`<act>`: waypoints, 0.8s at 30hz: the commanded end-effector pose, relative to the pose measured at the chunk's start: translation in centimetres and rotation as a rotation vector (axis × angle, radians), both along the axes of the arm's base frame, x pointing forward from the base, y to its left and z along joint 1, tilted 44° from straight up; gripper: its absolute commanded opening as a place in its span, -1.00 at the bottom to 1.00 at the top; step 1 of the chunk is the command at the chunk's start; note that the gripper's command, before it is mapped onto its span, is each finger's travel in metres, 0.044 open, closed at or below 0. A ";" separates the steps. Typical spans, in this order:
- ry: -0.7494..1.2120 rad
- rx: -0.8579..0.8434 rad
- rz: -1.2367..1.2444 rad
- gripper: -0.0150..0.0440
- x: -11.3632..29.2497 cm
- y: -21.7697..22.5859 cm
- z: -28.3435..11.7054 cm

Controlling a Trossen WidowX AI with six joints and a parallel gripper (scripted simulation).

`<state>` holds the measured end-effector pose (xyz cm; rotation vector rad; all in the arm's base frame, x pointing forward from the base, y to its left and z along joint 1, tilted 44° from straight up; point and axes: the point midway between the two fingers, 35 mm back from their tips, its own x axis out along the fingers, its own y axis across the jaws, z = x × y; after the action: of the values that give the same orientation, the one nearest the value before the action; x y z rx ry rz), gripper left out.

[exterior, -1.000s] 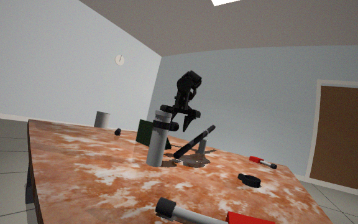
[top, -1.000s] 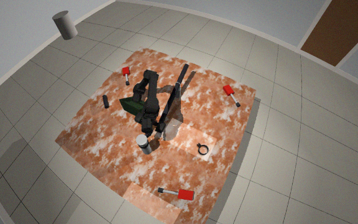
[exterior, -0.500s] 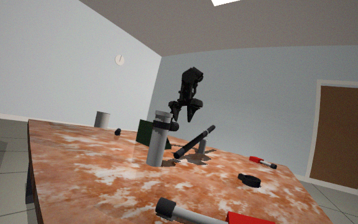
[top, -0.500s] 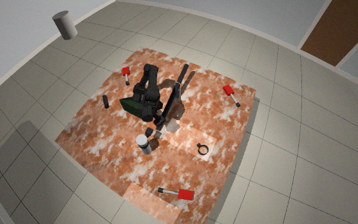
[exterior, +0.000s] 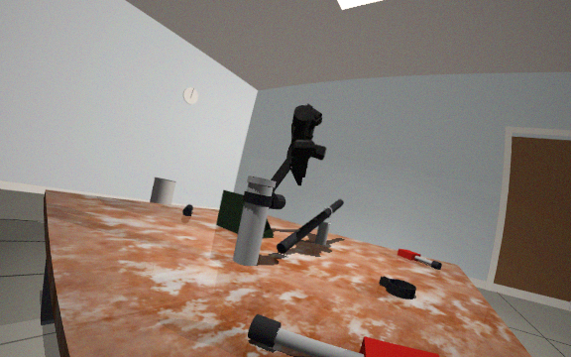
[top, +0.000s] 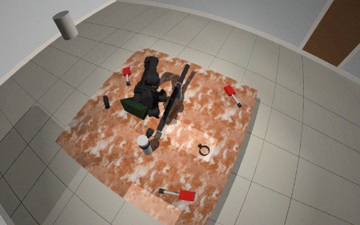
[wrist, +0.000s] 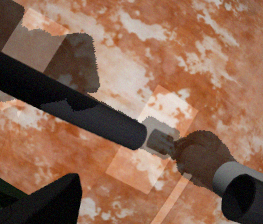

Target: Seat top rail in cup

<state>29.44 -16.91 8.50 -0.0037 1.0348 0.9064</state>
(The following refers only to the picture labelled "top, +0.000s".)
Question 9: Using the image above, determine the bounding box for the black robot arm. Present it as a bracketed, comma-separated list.
[131, 56, 167, 106]

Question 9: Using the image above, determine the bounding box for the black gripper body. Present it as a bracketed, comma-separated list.
[148, 92, 159, 117]

